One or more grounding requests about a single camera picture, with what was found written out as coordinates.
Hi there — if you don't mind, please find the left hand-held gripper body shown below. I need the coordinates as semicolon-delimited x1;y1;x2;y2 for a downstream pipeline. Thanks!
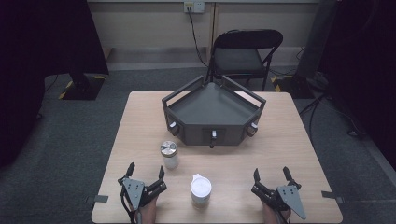
117;175;168;213

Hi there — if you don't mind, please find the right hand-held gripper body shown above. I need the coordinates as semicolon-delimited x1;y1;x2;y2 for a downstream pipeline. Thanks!
250;180;308;221

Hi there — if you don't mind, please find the glass jar with metal lid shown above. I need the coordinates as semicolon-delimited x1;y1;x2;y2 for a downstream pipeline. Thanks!
160;140;180;171

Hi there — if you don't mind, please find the spice jar with white lid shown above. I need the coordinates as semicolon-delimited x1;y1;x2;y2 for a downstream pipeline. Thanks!
190;173;213;209

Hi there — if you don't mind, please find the dark grey corner rack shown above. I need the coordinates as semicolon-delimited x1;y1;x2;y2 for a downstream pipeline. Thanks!
161;74;267;149

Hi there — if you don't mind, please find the person's left hand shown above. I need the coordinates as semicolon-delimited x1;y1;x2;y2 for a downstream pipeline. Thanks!
136;195;161;224

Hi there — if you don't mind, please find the person's right hand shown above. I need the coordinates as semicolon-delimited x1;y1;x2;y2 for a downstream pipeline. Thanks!
262;201;293;224

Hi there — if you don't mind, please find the grey table clamp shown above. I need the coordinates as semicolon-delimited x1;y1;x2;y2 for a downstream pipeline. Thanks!
320;189;346;205
85;194;109;205

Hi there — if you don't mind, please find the black stand base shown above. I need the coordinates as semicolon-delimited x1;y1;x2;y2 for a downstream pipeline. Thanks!
58;72;107;101
270;74;316;100

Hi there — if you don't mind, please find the black folding chair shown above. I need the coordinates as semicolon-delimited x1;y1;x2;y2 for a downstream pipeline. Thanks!
205;28;285;92

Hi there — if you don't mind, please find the black curtain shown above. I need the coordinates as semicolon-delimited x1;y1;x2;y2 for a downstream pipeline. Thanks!
319;0;396;172
0;0;110;170

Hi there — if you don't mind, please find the grey stand column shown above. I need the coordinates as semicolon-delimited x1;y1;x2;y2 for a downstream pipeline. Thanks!
294;0;339;79

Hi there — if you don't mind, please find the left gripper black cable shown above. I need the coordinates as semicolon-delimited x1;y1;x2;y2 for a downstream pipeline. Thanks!
120;186;138;224

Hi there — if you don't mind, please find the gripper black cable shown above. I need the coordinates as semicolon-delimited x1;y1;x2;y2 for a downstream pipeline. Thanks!
120;186;138;224
278;210;292;224

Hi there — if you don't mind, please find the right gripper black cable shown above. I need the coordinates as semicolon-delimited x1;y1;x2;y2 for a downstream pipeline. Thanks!
278;210;292;224

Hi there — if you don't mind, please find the black floor cable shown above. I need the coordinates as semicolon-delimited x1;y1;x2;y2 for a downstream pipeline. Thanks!
298;92;366;138

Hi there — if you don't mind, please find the black power cable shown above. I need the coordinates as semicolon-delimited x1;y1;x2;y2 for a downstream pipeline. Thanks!
186;7;210;68

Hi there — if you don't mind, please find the wall power outlet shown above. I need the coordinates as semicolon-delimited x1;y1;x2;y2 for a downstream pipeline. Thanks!
183;1;206;14

